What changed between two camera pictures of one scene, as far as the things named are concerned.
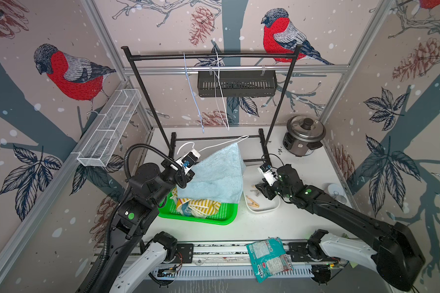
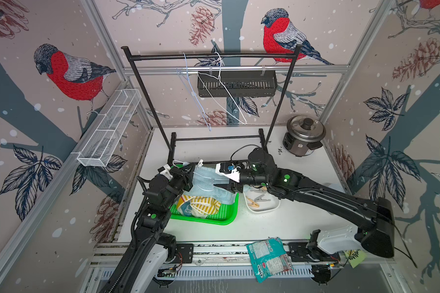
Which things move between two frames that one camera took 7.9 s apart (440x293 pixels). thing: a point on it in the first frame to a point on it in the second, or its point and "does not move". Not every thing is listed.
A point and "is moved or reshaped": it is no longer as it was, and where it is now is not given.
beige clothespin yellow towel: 253,203 does not move
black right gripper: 266,190 to 231,187
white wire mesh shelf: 109,127 does not move
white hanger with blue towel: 228,153 to 194,172
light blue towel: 217,177 is moved or reshaped
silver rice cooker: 305,133 does not move
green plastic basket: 227,215 does not move
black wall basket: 236,83 does not move
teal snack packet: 268,257 does not move
